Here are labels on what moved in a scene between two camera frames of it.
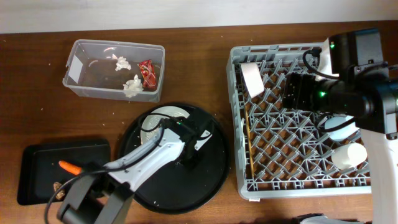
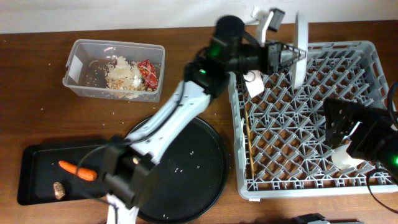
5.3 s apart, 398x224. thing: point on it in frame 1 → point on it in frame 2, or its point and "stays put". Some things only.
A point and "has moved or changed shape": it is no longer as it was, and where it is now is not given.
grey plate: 152,123 has moved or changed shape
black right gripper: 292,91 → 354,134
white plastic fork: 242,139 stays put
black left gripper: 193,137 → 273,58
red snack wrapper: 148,76 stays put
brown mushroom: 61,194 stays put
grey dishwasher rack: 283,153 stays put
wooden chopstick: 249,142 stays put
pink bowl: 254,79 stays put
